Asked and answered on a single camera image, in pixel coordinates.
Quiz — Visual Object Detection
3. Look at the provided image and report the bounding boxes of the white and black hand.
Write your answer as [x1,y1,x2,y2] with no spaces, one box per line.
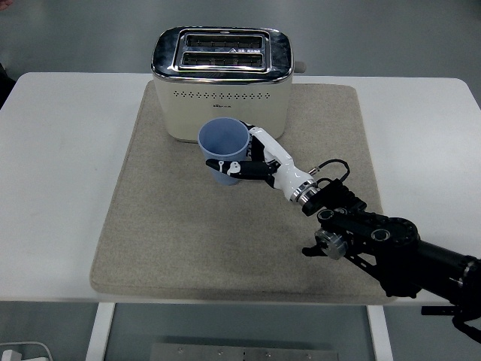
[204,119,315,202]

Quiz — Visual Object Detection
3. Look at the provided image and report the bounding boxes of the blue ribbed plastic cup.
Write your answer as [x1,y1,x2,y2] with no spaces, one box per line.
[198,117,250,187]

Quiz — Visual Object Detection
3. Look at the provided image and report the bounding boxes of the cream and chrome toaster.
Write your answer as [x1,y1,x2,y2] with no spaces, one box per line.
[150,26,308,146]

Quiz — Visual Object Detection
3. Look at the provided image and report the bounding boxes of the beige fabric mat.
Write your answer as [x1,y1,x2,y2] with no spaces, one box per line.
[89,80,401,305]

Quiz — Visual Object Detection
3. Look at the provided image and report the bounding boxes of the white table leg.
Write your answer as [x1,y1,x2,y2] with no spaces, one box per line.
[366,305,395,361]
[85,302,116,361]

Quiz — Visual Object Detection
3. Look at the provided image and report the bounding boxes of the black table control panel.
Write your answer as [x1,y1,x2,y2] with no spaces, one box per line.
[421,306,458,316]

